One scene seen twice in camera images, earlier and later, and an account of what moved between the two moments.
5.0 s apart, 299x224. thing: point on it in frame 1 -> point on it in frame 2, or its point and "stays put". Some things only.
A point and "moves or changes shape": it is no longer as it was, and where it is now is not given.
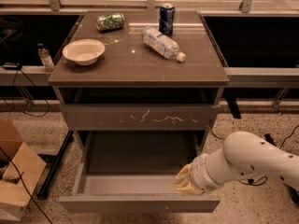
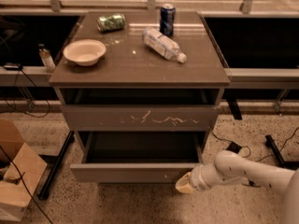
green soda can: x=110 y=22 stays put
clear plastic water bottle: x=162 y=43 stays put
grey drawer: x=135 y=172 moves or changes shape
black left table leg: x=45 y=187 stays put
